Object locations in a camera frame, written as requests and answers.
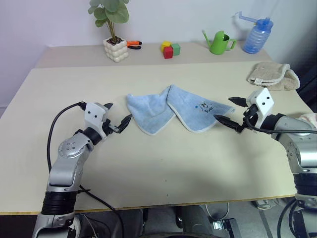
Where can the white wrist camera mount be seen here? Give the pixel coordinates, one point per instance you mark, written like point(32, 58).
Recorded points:
point(94, 114)
point(263, 101)

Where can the white bubble plant pot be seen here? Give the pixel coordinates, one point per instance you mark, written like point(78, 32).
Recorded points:
point(116, 52)

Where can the green leafy plant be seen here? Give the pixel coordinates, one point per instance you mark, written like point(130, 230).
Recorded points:
point(109, 12)

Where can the green watering can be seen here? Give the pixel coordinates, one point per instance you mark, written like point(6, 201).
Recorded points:
point(219, 43)

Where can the blue plastic spray bottle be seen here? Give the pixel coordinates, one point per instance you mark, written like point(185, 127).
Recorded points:
point(256, 37)

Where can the light blue towel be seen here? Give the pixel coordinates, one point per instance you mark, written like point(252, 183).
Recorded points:
point(178, 109)

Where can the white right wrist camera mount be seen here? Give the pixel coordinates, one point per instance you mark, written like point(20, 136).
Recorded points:
point(263, 101)

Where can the dark furniture piece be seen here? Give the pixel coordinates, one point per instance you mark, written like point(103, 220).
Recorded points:
point(308, 84)

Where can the yellow cube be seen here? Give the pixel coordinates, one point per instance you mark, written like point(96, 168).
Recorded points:
point(166, 45)

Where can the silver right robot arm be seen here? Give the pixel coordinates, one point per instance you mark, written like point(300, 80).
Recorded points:
point(301, 148)

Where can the metal bracket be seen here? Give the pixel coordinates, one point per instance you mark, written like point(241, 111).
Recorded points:
point(224, 226)

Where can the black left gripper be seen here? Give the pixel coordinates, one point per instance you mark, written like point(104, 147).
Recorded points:
point(109, 127)

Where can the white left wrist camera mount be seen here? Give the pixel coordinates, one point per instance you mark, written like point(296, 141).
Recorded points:
point(94, 114)

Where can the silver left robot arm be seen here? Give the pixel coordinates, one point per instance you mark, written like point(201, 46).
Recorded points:
point(65, 166)

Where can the red cube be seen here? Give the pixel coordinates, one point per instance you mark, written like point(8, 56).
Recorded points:
point(168, 52)

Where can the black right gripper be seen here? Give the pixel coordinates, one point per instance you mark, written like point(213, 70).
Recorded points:
point(250, 115)

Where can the grey white shoe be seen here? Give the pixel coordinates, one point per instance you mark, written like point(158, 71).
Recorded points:
point(266, 203)

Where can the green cube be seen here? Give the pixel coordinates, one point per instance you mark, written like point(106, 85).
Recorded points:
point(176, 49)

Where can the orange black pliers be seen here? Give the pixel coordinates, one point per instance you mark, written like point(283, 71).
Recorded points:
point(133, 44)

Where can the beige folded towel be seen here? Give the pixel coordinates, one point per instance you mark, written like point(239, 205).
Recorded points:
point(275, 74)

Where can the pink cloth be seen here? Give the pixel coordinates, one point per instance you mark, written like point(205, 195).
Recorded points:
point(310, 120)

